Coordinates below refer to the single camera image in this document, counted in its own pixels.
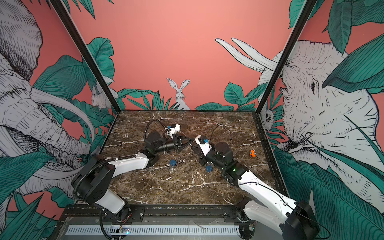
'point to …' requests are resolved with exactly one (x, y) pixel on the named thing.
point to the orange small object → (252, 154)
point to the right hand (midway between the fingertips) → (192, 146)
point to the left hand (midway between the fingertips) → (193, 140)
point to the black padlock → (193, 145)
